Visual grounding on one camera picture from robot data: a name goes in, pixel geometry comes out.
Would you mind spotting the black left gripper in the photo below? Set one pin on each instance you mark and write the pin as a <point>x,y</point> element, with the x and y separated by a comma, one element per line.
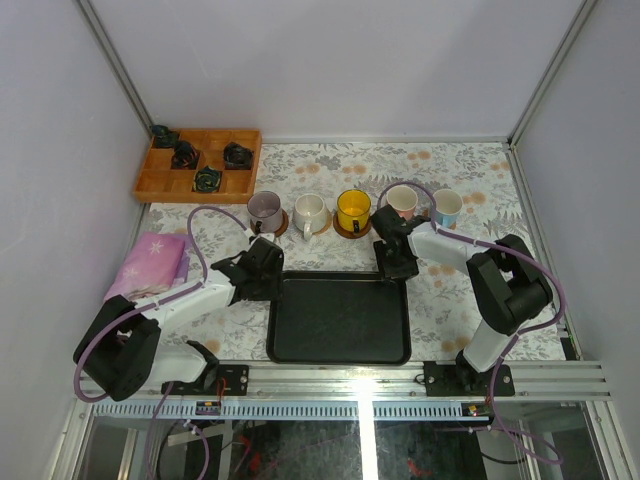
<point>261,288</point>

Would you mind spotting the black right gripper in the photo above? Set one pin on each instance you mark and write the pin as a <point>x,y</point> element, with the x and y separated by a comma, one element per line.
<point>409,271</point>

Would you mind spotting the dark wooden coaster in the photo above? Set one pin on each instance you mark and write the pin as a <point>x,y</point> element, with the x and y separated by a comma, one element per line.
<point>279,232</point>
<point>348,234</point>

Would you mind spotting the pink mug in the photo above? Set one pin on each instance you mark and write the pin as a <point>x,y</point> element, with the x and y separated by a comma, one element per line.
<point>403,199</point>

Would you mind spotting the lilac purple mug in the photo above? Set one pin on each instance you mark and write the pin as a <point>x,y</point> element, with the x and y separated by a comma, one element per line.
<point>265,211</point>

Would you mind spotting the yellow enamel mug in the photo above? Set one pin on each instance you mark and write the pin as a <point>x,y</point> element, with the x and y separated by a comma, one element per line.
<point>353,211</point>

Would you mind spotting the light blue mug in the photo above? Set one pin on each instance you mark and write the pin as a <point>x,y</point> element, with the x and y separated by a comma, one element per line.
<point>448,203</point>

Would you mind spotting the black serving tray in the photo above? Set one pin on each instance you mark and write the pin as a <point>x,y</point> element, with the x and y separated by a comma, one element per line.
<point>339,318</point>

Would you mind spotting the cream white mug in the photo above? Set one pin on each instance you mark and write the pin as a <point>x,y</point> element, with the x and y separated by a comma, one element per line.
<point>310,215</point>

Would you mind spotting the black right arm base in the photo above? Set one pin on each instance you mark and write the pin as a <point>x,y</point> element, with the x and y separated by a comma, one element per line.
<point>453,380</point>

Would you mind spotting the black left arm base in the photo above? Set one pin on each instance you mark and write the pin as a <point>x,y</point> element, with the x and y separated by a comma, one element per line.
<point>221,381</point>

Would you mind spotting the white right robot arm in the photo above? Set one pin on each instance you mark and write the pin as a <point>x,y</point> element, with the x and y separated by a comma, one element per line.
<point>510,288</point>

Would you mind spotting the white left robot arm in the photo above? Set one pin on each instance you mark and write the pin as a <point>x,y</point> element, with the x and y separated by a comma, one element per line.
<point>124,347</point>

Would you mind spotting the purple princess print cloth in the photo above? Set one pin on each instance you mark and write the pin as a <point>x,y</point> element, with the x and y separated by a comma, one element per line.
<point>157,263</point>

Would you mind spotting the black green rolled item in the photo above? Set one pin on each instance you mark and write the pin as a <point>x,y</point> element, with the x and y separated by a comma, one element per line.
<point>207,180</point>

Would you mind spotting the black rolled item right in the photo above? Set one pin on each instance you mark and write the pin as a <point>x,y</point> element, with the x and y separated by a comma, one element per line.
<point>237,157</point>

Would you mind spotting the wooden compartment tray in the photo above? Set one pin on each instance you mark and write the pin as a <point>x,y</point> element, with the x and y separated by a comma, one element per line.
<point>159,182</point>

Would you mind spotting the black rolled item corner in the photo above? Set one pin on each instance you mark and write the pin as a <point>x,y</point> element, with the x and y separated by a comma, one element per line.
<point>160,131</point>

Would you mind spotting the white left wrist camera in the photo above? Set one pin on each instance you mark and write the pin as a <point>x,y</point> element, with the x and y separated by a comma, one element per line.
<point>270,237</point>

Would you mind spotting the right aluminium frame post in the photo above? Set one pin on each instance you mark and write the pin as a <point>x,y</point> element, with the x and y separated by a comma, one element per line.
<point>560,54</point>

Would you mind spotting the aluminium frame post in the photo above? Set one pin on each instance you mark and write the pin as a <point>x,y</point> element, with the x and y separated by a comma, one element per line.
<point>560,54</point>
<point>99,32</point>

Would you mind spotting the left aluminium frame post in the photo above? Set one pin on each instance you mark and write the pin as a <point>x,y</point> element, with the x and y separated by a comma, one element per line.
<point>99,32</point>

